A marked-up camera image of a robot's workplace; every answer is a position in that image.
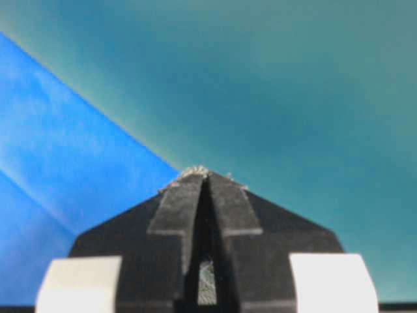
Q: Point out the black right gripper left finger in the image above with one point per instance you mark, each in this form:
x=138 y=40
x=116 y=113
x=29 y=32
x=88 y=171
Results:
x=143 y=260

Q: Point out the blue table cloth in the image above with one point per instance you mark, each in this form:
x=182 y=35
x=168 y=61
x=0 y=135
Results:
x=65 y=167

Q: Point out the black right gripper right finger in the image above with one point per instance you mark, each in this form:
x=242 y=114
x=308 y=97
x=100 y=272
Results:
x=269 y=259

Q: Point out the green backdrop sheet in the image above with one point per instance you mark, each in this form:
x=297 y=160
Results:
x=312 y=104

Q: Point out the grey-green large towel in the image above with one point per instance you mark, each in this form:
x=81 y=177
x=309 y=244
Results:
x=207 y=285

